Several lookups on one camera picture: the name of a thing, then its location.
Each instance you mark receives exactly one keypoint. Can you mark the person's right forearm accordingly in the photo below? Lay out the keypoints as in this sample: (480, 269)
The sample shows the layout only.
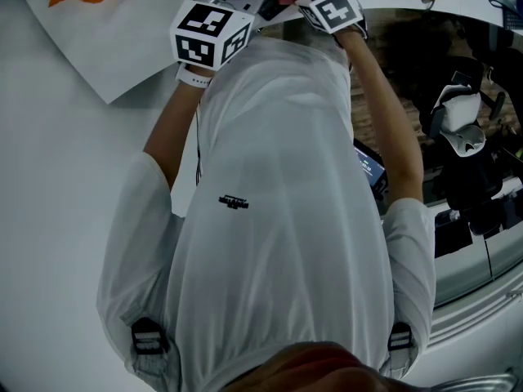
(388, 129)

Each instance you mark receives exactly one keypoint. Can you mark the white wristband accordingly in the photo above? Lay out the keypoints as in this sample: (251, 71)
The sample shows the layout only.
(192, 78)

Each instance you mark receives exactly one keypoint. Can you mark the person's white shirt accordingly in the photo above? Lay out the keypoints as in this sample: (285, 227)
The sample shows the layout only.
(278, 219)

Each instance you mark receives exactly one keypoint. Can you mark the person's left forearm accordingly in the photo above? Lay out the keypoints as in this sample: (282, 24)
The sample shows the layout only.
(175, 137)

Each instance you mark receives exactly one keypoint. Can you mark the black phone with lit screen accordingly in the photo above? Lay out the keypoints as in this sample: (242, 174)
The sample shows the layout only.
(372, 170)

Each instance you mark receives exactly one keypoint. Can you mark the black office chair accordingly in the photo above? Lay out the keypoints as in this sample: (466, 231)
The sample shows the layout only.
(457, 137)

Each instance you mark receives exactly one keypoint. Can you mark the person's face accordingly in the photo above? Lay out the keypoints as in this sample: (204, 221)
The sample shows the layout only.
(318, 370)

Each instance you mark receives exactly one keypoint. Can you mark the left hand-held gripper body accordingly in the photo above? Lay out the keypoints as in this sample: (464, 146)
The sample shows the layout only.
(204, 35)

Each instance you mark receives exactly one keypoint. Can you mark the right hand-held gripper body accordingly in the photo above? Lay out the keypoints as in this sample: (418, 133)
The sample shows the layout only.
(335, 12)

